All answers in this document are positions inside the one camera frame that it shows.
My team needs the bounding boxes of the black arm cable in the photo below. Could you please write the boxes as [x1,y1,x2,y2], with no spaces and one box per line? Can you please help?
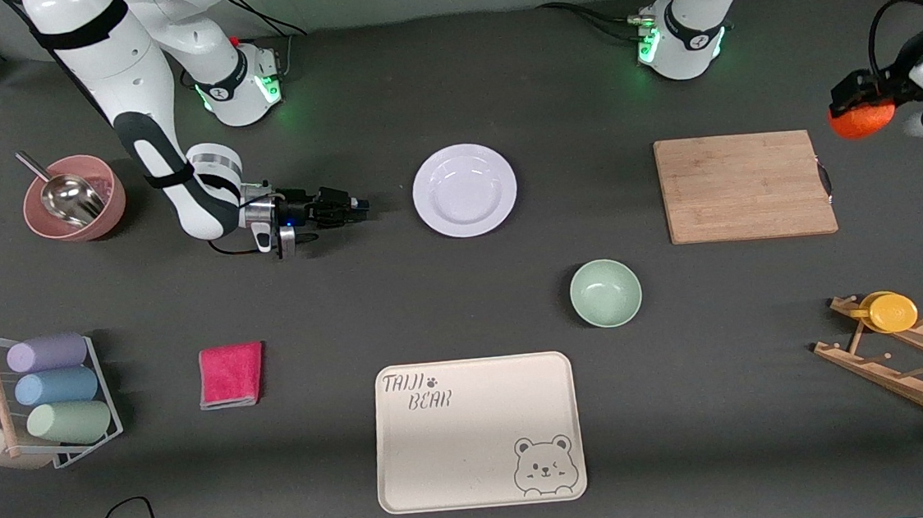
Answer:
[207,225,322,259]
[865,0,923,89]

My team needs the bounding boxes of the wooden cutting board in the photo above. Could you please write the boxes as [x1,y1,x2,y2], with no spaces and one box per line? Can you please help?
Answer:
[652,127,840,247]

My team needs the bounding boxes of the black base cables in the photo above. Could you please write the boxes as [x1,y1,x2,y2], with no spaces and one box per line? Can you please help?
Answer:
[536,0,647,48]
[225,0,306,44]

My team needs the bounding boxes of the wooden mug rack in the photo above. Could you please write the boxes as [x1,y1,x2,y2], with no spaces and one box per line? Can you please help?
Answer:
[810,290,923,453]

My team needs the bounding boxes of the black left base cables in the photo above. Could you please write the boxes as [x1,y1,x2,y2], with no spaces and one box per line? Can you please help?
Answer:
[536,0,647,48]

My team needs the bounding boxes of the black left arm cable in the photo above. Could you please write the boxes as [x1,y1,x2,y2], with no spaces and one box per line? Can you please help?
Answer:
[865,0,923,89]

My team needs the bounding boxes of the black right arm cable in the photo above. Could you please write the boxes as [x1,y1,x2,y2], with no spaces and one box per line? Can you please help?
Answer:
[207,225,322,259]

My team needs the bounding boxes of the orange fruit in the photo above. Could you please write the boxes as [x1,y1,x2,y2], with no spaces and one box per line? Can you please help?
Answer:
[828,95,898,142]

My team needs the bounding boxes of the purple cup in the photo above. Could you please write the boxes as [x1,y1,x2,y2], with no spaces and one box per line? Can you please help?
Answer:
[5,332,90,375]

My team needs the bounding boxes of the cream bear print tray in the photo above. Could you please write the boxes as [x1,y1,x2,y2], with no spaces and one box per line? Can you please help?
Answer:
[367,350,590,516]

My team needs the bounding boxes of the green cup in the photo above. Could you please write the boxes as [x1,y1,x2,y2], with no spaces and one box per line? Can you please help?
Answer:
[25,399,114,449]

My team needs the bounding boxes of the black right base cables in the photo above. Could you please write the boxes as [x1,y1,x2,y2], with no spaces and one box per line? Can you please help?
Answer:
[225,0,306,44]

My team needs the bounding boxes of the pink bowl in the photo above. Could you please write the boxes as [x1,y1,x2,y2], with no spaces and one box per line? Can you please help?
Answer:
[19,151,131,246]

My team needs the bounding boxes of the yellow mug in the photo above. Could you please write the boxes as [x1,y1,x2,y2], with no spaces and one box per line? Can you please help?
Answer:
[848,288,921,337]

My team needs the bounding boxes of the white wire cup rack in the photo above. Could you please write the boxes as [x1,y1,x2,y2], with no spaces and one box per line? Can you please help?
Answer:
[0,321,127,474]

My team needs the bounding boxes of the metal scoop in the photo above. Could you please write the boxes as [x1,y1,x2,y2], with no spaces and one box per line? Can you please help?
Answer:
[15,145,108,232]

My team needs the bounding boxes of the light green bowl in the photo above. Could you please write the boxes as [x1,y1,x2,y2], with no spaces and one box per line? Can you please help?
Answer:
[567,256,645,332]

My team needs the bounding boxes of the white round plate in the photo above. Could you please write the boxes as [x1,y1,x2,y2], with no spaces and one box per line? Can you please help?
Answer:
[409,140,522,242]

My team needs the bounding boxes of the pink folded cloth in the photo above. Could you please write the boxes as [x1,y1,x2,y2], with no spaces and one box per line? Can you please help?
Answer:
[195,342,269,411]

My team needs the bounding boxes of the blue cup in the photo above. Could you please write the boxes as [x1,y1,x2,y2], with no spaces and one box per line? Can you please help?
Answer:
[12,366,100,409]

